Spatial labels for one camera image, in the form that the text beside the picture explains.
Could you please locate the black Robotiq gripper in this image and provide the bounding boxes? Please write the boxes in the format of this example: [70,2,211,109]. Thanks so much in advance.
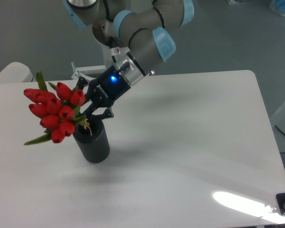
[76,66,131,124]

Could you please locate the red tulip bouquet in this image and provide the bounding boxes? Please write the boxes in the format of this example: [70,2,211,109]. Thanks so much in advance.
[24,71,90,145]

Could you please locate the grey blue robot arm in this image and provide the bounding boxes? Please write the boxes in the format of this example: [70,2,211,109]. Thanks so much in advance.
[63,0,194,121]

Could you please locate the dark grey ribbed vase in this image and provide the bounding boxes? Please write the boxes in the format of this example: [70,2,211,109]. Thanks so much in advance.
[73,120,110,163]

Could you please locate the white chair back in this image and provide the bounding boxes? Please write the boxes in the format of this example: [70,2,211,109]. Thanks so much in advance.
[0,62,36,84]

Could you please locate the clear bag blue contents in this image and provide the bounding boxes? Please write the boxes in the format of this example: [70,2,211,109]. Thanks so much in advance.
[270,0,285,17]

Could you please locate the white metal base frame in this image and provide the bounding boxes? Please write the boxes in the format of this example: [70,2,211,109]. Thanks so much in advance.
[71,62,106,81]

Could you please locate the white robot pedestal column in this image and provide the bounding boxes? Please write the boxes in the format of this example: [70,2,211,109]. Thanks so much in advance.
[102,45,129,69]

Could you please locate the black floor cable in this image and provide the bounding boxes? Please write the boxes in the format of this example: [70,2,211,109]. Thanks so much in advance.
[275,125,285,140]

